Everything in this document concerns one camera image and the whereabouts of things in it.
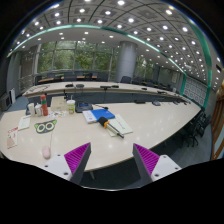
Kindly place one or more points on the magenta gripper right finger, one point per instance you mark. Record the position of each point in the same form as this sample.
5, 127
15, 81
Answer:
151, 166

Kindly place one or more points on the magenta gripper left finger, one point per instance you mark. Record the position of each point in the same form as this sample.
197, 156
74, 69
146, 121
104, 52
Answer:
71, 165

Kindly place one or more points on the white booklet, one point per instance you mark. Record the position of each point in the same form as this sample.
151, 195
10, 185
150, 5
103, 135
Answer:
89, 116

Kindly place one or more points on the white paper sheet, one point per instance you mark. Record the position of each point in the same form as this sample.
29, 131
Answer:
120, 124

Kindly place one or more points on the blue book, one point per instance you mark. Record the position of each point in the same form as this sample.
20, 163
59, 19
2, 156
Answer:
102, 113

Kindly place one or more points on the colourful sticker sheet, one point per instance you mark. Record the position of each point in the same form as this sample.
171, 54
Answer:
57, 114

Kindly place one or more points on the black desk phone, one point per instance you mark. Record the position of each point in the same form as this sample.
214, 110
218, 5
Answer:
82, 106

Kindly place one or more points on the paper cup green band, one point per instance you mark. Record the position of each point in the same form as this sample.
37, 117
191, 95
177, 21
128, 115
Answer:
70, 106

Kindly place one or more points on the white paper left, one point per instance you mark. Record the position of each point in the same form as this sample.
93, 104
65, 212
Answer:
24, 122

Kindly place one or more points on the white cup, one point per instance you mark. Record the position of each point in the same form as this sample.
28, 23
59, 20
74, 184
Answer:
38, 109

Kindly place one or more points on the red white leaflet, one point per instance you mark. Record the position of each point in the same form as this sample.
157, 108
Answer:
12, 137

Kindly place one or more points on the white cylindrical container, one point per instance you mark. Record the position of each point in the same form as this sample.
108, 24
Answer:
31, 109

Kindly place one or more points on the red bottle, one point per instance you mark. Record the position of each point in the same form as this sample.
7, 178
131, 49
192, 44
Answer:
44, 105

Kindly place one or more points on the grey round column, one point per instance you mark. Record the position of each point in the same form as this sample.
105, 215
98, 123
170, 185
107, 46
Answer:
126, 60

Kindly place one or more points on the black orange handled tool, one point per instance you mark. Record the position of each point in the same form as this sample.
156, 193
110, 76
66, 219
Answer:
106, 124

